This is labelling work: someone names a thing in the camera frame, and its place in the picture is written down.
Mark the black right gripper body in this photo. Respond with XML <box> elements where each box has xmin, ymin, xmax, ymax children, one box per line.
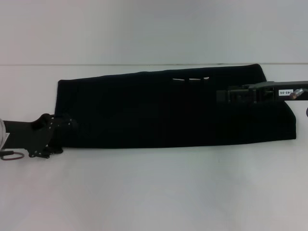
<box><xmin>242</xmin><ymin>80</ymin><xmax>308</xmax><ymax>104</ymax></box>

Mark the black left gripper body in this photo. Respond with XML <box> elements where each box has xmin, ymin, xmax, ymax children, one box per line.
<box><xmin>2</xmin><ymin>113</ymin><xmax>56</xmax><ymax>158</ymax></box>

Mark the black shirt with FREE print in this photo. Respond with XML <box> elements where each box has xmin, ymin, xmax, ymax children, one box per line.
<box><xmin>49</xmin><ymin>63</ymin><xmax>297</xmax><ymax>150</ymax></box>

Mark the grey left gripper cable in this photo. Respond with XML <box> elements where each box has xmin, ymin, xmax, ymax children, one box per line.
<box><xmin>0</xmin><ymin>150</ymin><xmax>26</xmax><ymax>161</ymax></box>

